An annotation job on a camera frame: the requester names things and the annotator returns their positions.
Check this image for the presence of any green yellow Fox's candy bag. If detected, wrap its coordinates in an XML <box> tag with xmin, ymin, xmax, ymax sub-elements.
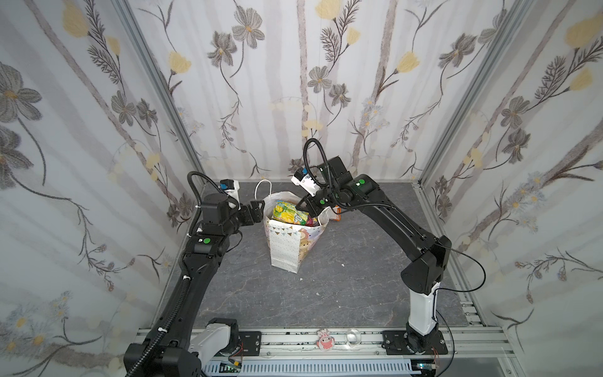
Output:
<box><xmin>272</xmin><ymin>201</ymin><xmax>309</xmax><ymax>226</ymax></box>

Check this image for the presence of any small orange snack packet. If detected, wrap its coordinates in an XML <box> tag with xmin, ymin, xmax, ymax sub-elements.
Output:
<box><xmin>329</xmin><ymin>209</ymin><xmax>341</xmax><ymax>221</ymax></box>

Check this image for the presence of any white cartoon paper bag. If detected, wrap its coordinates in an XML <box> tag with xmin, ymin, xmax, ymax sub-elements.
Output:
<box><xmin>254</xmin><ymin>179</ymin><xmax>334</xmax><ymax>273</ymax></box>

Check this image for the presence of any purple Fox's berries bag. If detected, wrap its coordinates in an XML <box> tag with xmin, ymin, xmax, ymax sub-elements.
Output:
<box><xmin>306</xmin><ymin>217</ymin><xmax>320</xmax><ymax>227</ymax></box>

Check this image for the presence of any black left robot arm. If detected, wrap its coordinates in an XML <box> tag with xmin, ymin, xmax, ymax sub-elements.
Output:
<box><xmin>123</xmin><ymin>171</ymin><xmax>265</xmax><ymax>376</ymax></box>

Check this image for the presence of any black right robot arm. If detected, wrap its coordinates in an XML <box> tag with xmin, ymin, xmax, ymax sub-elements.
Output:
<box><xmin>294</xmin><ymin>138</ymin><xmax>455</xmax><ymax>356</ymax></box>

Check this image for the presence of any clear round suction cup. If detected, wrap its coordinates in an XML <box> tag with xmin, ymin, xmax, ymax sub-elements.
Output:
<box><xmin>345</xmin><ymin>328</ymin><xmax>362</xmax><ymax>348</ymax></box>

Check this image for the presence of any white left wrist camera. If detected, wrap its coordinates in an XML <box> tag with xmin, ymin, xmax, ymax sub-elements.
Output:
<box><xmin>220</xmin><ymin>179</ymin><xmax>240</xmax><ymax>203</ymax></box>

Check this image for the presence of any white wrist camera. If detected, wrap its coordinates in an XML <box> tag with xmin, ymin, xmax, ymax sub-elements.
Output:
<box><xmin>220</xmin><ymin>179</ymin><xmax>240</xmax><ymax>203</ymax></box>
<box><xmin>291</xmin><ymin>167</ymin><xmax>320</xmax><ymax>196</ymax></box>

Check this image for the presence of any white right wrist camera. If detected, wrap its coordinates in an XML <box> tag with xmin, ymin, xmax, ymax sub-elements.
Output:
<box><xmin>291</xmin><ymin>167</ymin><xmax>320</xmax><ymax>196</ymax></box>

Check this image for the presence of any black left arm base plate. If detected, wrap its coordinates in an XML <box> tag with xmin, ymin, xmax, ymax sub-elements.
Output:
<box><xmin>240</xmin><ymin>331</ymin><xmax>262</xmax><ymax>358</ymax></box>

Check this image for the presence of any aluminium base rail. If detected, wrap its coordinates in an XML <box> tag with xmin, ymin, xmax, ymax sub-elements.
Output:
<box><xmin>125</xmin><ymin>322</ymin><xmax>524</xmax><ymax>376</ymax></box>

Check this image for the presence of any white slotted cable duct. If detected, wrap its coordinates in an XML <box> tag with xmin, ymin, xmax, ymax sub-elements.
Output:
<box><xmin>204</xmin><ymin>359</ymin><xmax>421</xmax><ymax>376</ymax></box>

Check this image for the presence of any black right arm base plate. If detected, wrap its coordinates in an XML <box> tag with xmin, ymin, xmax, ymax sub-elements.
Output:
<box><xmin>382</xmin><ymin>330</ymin><xmax>449</xmax><ymax>356</ymax></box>

